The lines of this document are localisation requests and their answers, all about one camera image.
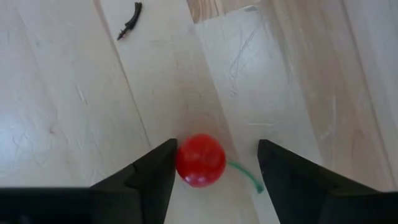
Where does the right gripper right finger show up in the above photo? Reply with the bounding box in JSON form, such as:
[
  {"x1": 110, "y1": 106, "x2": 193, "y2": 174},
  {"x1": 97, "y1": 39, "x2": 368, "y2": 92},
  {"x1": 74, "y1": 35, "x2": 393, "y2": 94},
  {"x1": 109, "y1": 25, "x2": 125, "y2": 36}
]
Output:
[{"x1": 257, "y1": 139, "x2": 398, "y2": 224}]

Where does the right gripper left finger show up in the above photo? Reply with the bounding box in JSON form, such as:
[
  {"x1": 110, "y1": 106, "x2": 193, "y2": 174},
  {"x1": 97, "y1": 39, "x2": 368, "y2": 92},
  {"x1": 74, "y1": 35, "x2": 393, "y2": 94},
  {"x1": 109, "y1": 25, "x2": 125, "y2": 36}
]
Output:
[{"x1": 0, "y1": 138, "x2": 178, "y2": 224}]

